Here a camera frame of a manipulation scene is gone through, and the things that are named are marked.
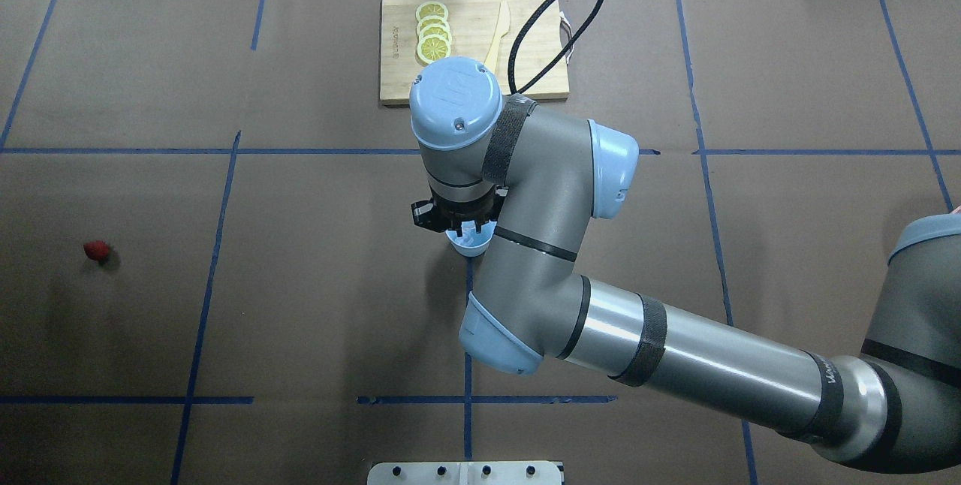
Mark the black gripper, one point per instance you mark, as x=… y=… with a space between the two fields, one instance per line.
x=425 y=215

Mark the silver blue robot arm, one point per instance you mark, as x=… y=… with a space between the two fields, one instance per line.
x=541 y=175

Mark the light blue paper cup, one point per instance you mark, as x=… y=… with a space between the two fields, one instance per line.
x=471 y=240

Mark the wooden cutting board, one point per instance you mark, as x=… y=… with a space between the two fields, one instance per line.
x=472 y=23

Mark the yellow plastic knife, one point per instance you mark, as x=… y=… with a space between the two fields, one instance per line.
x=502 y=25

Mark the red strawberry on table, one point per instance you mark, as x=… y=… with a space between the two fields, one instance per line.
x=98 y=251

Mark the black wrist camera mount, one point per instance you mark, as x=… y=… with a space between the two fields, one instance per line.
x=427 y=215

